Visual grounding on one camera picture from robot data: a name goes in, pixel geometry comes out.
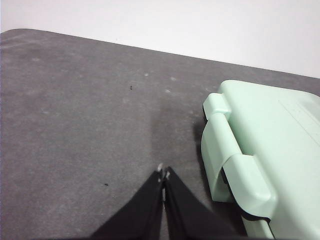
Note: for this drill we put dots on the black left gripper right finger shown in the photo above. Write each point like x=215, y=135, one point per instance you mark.
x=190, y=215

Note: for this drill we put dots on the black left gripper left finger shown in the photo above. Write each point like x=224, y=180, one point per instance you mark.
x=140, y=215

